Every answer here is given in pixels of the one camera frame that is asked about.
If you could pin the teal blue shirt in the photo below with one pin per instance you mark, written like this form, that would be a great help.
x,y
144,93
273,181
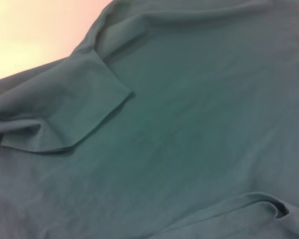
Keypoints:
x,y
189,124

